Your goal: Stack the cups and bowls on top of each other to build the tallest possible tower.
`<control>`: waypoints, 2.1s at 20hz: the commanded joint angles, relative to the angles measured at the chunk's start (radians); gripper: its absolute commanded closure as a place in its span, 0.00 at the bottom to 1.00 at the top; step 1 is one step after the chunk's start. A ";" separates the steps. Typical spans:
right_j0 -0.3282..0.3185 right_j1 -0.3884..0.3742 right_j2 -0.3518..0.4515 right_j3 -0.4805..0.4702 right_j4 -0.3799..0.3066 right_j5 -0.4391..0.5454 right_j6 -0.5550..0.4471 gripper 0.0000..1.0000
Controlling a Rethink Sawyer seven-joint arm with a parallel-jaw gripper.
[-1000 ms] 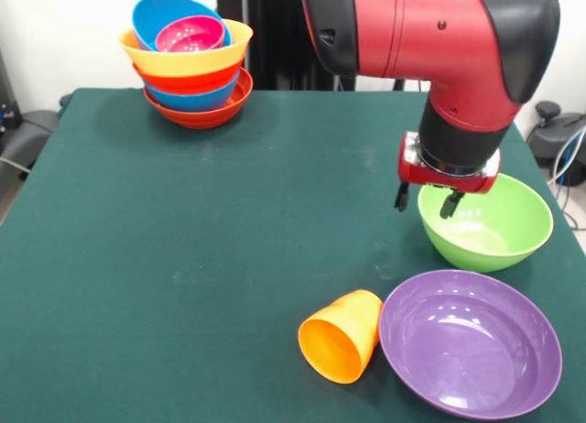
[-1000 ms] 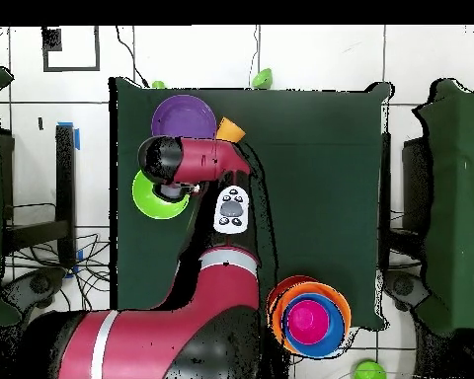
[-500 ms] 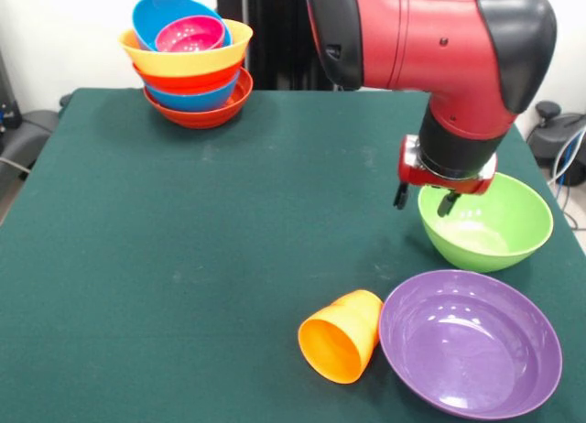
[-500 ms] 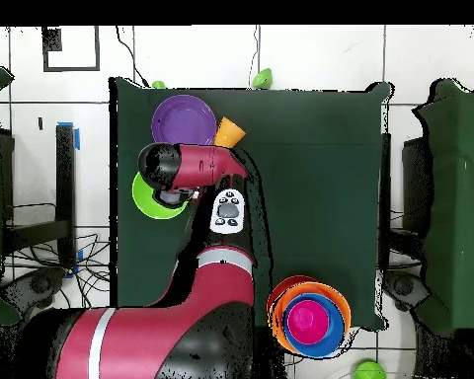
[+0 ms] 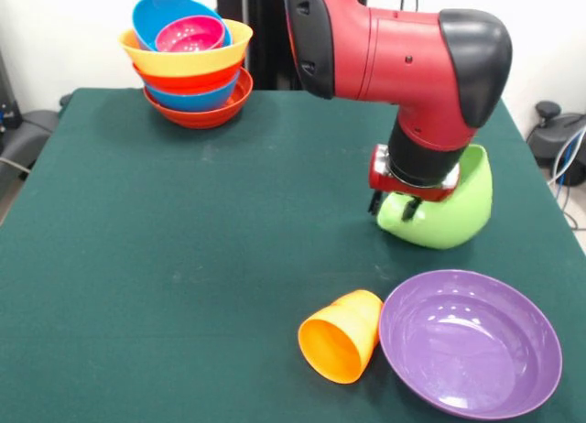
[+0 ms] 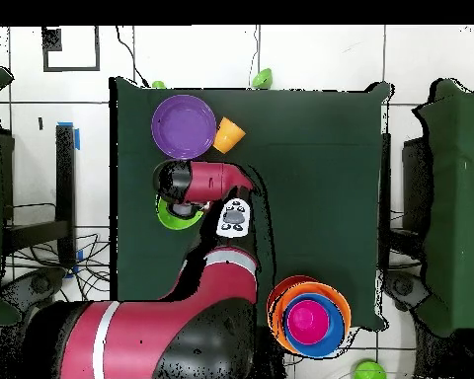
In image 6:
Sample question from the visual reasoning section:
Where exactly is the large green plastic bowl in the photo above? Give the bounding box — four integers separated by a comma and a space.
154, 195, 205, 231

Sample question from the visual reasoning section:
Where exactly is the red-orange plastic bowl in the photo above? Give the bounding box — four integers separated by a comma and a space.
266, 274, 318, 317

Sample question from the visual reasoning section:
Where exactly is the large orange plastic bowl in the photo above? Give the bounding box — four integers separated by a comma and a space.
269, 281, 353, 355

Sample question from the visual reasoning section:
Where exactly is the pink plastic bowl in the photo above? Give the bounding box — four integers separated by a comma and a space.
286, 299, 331, 345

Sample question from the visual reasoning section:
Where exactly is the blue plastic bowl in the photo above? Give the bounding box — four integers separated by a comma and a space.
282, 292, 347, 359

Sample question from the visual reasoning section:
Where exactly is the orange plastic cup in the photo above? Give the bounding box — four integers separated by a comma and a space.
211, 116, 247, 154

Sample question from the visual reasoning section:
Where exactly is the purple plastic bowl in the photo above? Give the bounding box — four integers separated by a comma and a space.
150, 94, 217, 161

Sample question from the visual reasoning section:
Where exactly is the dark green tablecloth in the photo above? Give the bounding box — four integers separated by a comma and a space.
109, 76, 394, 331

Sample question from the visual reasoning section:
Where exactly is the small green plastic bowl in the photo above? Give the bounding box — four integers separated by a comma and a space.
251, 67, 274, 90

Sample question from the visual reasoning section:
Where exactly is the black wheeled base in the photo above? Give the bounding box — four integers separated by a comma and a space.
382, 269, 432, 313
1, 266, 68, 311

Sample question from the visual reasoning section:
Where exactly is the tangle of black floor cables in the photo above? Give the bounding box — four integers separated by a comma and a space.
3, 232, 112, 303

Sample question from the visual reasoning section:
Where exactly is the black frame stand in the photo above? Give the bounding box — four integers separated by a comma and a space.
1, 123, 78, 269

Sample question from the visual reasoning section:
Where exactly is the thin black floor cable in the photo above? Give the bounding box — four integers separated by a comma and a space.
115, 26, 150, 89

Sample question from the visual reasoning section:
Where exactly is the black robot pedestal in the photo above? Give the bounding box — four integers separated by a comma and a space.
256, 327, 289, 379

